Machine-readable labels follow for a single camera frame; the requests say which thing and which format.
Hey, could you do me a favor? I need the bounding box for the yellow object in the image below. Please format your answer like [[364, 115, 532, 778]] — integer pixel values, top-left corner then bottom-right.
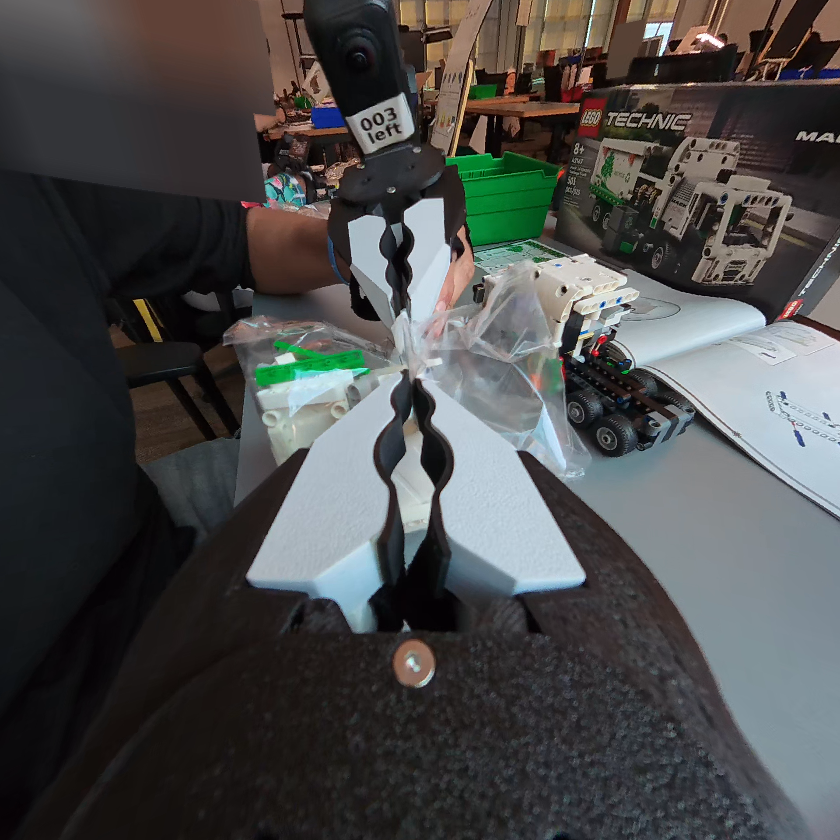
[[131, 298, 166, 343]]

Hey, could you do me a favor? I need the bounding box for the floral printed cloth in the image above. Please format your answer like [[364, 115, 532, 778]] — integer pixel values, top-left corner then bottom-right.
[[264, 164, 317, 206]]

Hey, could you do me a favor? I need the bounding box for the white poster board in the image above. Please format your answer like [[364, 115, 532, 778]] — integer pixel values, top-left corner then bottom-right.
[[430, 0, 494, 155]]

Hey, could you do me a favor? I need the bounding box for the black chair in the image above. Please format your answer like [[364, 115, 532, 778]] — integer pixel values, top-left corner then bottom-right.
[[108, 295, 242, 442]]

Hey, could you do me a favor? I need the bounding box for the wooden desk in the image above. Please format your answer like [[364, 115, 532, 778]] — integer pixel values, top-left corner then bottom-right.
[[462, 97, 585, 165]]

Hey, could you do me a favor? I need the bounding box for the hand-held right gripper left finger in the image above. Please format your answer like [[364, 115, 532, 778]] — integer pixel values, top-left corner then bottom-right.
[[245, 377, 414, 634]]

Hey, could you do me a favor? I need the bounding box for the white instruction booklet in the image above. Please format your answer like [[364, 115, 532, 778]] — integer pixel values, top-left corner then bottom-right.
[[607, 269, 840, 521]]

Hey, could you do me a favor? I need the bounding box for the green printed sticker sheet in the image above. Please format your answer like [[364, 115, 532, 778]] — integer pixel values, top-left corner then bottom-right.
[[472, 239, 559, 275]]

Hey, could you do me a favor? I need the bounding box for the clear plastic bag of lego pieces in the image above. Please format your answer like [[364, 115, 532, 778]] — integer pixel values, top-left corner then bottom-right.
[[222, 259, 592, 483]]

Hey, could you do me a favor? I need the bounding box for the person's left hand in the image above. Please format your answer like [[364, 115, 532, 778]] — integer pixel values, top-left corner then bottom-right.
[[430, 223, 476, 317]]

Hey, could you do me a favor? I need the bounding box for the white lego truck model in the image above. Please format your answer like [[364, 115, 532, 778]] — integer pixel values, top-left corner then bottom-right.
[[474, 252, 698, 460]]

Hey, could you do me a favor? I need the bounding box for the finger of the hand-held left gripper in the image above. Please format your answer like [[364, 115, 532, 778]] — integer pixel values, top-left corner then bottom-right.
[[395, 196, 455, 330], [346, 215, 404, 327]]

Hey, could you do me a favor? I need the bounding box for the green plastic bin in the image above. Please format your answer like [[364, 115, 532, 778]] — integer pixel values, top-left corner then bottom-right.
[[445, 152, 560, 248]]

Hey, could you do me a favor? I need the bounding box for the dark lego set box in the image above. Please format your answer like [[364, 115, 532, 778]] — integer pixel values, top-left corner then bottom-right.
[[553, 79, 840, 324]]

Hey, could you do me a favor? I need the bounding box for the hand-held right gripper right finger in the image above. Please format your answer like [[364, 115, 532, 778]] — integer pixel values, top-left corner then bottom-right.
[[415, 377, 588, 597]]

